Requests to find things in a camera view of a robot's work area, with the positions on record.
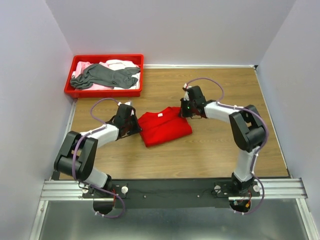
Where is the red t shirt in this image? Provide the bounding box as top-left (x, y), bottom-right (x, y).
top-left (138, 106), bottom-right (193, 148)

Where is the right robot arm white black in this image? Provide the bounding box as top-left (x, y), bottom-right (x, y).
top-left (179, 84), bottom-right (269, 196)

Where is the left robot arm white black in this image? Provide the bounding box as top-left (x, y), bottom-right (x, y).
top-left (53, 101), bottom-right (142, 198)

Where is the grey t shirt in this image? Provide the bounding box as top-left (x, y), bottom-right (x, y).
top-left (70, 63), bottom-right (141, 90)

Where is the white t shirt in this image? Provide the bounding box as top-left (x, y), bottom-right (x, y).
top-left (99, 59), bottom-right (141, 90)

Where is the red plastic bin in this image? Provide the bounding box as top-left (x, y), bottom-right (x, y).
top-left (64, 53), bottom-right (144, 98)

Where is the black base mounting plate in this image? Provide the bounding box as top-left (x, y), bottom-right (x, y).
top-left (83, 177), bottom-right (261, 212)

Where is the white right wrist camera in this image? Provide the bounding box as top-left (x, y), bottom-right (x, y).
top-left (182, 83), bottom-right (190, 101)

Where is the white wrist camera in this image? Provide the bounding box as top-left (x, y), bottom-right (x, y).
top-left (182, 83), bottom-right (190, 101)
top-left (117, 100), bottom-right (133, 106)

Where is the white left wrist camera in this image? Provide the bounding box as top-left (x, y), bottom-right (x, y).
top-left (117, 100), bottom-right (133, 106)

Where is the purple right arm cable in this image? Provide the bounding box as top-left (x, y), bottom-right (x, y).
top-left (183, 77), bottom-right (271, 216)

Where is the aluminium frame rail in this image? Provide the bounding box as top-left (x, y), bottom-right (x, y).
top-left (40, 178), bottom-right (308, 201)

